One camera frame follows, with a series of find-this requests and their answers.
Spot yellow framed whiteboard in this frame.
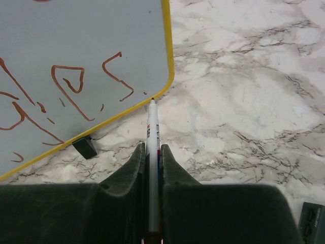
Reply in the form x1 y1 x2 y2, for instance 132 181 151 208
1 1 175 179

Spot black flat box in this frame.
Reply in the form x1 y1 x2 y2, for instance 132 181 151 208
299 202 325 244

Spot white marker pen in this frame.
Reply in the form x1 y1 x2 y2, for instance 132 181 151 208
146 98 160 233

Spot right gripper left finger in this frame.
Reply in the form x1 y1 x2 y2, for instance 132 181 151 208
1 143 146 243

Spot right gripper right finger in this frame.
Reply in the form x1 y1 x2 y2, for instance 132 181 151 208
160 144 302 243

